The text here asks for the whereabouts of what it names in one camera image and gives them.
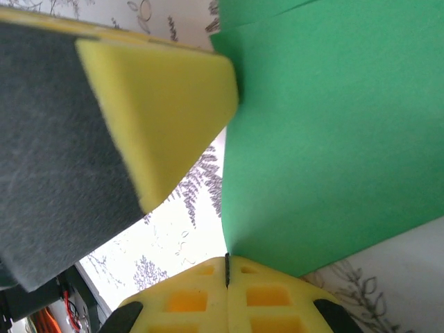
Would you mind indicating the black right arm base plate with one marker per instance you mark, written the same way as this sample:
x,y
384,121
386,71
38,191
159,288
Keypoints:
x,y
27,298

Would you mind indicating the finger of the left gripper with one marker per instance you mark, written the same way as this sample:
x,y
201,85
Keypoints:
x,y
104,33
104,138

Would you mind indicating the floral table cover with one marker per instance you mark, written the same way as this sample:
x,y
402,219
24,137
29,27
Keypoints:
x,y
180,236

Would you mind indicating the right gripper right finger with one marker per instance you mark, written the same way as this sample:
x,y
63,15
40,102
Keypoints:
x,y
277,305

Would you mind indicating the green paper sheet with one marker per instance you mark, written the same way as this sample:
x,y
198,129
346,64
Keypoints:
x,y
329,138

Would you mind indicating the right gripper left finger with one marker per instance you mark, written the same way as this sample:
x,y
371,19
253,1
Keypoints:
x,y
187,305

